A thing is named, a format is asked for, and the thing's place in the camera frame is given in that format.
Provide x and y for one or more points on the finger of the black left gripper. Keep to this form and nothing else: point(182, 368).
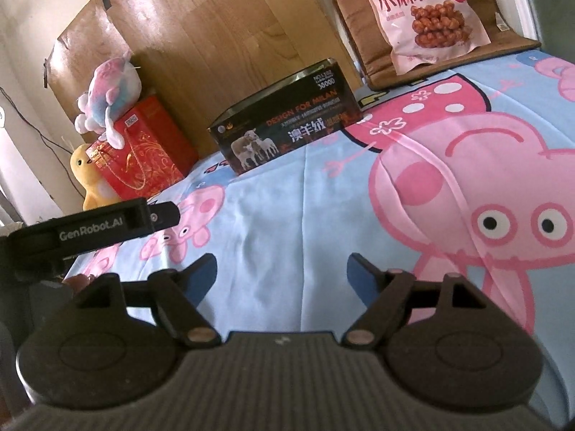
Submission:
point(163, 215)

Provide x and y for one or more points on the red gift bag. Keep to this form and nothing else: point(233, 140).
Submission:
point(155, 156)

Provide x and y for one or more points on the wooden board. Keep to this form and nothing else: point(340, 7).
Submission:
point(199, 56)

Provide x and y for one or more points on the person's left hand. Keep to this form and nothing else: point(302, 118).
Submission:
point(79, 282)

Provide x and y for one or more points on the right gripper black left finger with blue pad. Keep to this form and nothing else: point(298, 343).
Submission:
point(172, 296)

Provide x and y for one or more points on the pastel plush toy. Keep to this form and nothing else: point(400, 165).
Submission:
point(114, 89)

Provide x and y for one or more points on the yellow duck plush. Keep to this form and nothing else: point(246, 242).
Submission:
point(98, 192)

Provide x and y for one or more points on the pink pig bedsheet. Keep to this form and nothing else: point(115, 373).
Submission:
point(470, 171)

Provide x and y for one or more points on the black sheep print box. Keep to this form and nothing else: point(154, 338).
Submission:
point(291, 113)

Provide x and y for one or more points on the brown seat cushion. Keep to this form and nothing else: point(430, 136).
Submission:
point(373, 53)

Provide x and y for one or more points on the pink snack bag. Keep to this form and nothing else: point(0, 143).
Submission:
point(428, 31)

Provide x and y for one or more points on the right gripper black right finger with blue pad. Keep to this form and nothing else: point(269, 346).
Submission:
point(391, 296)

